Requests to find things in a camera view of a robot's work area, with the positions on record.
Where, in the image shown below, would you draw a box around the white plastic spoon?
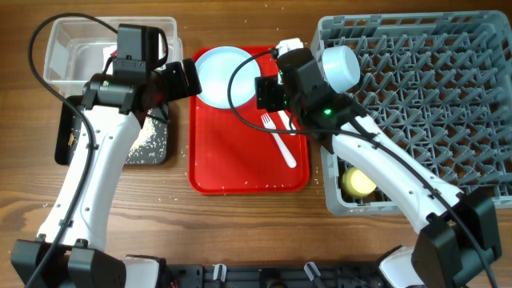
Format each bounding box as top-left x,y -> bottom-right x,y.
278,110 -> 296,136

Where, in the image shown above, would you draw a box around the light blue round plate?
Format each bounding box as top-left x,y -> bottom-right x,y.
195,46 -> 261,109

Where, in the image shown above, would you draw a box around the rice and food scraps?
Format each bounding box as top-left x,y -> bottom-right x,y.
66,115 -> 169,164

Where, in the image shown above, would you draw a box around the light blue bowl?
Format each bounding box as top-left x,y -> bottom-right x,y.
322,46 -> 361,94

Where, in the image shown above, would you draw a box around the yellow plastic cup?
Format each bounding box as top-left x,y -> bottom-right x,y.
342,166 -> 377,198

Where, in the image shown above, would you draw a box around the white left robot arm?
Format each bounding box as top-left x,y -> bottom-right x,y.
11,24 -> 201,287

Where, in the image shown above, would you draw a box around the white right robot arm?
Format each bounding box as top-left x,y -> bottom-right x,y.
256,46 -> 502,287

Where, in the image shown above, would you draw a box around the black waste tray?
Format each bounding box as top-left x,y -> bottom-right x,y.
54,94 -> 170,167

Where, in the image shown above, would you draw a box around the grey dishwasher rack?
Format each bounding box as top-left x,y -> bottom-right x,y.
310,10 -> 511,209

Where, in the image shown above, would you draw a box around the white plastic fork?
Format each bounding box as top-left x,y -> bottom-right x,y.
261,114 -> 297,168

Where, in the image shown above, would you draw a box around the clear plastic bin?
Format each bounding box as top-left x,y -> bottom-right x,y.
43,16 -> 183,98

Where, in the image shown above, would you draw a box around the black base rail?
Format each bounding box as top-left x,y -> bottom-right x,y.
164,262 -> 391,288

